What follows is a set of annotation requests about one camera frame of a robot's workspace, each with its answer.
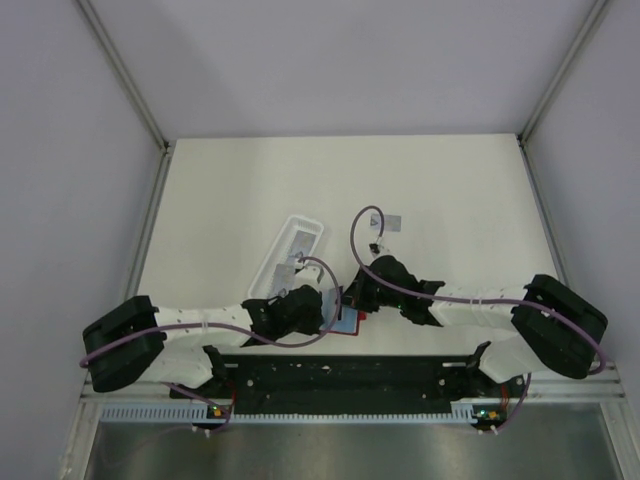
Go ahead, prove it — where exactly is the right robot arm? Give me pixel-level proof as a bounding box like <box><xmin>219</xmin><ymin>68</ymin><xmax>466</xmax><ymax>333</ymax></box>
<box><xmin>341</xmin><ymin>255</ymin><xmax>608</xmax><ymax>396</ymax></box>

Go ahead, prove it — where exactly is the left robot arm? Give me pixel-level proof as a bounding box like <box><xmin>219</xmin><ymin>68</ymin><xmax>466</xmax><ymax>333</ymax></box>
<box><xmin>80</xmin><ymin>285</ymin><xmax>323</xmax><ymax>397</ymax></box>

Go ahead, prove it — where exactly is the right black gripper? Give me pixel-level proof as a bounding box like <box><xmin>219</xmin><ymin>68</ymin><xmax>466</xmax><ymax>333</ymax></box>
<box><xmin>337</xmin><ymin>265</ymin><xmax>404</xmax><ymax>313</ymax></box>

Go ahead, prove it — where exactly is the red leather card holder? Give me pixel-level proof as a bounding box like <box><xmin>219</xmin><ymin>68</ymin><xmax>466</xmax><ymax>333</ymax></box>
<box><xmin>320</xmin><ymin>289</ymin><xmax>360</xmax><ymax>336</ymax></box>

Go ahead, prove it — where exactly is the aluminium frame rail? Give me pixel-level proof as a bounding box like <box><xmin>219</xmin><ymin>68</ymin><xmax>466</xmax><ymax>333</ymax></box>
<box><xmin>527</xmin><ymin>364</ymin><xmax>626</xmax><ymax>403</ymax></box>

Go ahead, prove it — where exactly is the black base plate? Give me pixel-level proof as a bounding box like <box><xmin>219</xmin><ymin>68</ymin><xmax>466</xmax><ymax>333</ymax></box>
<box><xmin>195</xmin><ymin>355</ymin><xmax>524</xmax><ymax>409</ymax></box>

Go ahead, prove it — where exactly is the silver card on table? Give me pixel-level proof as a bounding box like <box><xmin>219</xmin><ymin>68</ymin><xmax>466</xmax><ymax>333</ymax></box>
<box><xmin>369</xmin><ymin>213</ymin><xmax>402</xmax><ymax>232</ymax></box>

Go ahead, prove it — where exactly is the white plastic basket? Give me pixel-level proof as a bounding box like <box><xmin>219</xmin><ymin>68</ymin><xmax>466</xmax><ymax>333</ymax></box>
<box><xmin>247</xmin><ymin>215</ymin><xmax>324</xmax><ymax>299</ymax></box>

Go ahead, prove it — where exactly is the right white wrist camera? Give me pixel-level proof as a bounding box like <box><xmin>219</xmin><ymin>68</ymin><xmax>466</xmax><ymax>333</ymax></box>
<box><xmin>369</xmin><ymin>237</ymin><xmax>392</xmax><ymax>258</ymax></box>

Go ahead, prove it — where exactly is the white slotted cable duct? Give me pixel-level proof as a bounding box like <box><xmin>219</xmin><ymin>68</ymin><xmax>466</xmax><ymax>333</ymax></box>
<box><xmin>101</xmin><ymin>400</ymin><xmax>506</xmax><ymax>424</ymax></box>

